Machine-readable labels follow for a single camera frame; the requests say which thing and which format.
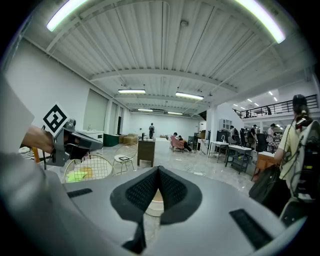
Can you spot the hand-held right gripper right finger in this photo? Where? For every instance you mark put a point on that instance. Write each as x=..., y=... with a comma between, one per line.
x=177, y=197

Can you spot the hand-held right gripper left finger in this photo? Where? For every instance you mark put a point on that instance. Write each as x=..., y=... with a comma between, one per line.
x=140, y=197

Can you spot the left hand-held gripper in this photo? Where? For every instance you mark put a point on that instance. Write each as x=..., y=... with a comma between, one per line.
x=58, y=147

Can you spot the person's left forearm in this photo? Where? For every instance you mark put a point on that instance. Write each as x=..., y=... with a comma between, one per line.
x=37, y=140

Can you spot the white cabinet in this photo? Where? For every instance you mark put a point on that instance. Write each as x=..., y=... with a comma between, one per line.
x=90, y=133

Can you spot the green star pillow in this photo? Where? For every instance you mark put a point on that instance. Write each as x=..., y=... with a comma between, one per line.
x=78, y=175

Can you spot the dark panel cabinet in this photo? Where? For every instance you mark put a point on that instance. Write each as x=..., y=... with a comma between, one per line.
x=111, y=140

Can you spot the cardboard box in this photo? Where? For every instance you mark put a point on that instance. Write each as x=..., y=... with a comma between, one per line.
x=131, y=138
x=121, y=138

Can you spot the white round seat cushion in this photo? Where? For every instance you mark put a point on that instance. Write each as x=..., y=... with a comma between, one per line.
x=123, y=158

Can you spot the dark wooden sink cabinet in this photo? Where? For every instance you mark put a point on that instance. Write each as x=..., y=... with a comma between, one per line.
x=145, y=151

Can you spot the pink armchair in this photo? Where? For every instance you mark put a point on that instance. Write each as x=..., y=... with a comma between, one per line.
x=177, y=144

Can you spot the marble slab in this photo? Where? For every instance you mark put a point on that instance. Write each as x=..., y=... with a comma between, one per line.
x=203, y=147

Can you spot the white block counter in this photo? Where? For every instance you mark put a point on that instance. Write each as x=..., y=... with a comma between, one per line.
x=162, y=140

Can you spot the white sink table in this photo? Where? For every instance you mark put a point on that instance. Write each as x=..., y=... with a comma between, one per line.
x=220, y=146

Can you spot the ceiling panel light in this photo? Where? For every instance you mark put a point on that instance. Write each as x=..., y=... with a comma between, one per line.
x=131, y=91
x=189, y=95
x=175, y=113
x=145, y=110

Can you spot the person's grey sweatshirt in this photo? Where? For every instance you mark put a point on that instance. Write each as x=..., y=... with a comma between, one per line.
x=12, y=120

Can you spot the black table with white top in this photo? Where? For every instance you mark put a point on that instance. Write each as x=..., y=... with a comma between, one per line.
x=238, y=152

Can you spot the black bag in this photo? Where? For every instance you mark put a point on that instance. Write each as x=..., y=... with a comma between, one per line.
x=268, y=187

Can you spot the orange wooden cabinet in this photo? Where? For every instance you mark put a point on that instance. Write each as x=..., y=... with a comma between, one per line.
x=265, y=162

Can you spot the long ceiling tube light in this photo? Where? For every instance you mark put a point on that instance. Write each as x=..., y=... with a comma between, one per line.
x=63, y=15
x=265, y=20

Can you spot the black mezzanine railing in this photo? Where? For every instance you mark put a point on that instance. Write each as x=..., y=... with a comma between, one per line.
x=280, y=107

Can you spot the ceiling smoke detector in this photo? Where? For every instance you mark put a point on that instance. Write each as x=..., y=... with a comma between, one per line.
x=184, y=23

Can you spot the black framed picture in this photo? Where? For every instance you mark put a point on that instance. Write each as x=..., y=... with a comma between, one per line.
x=123, y=158

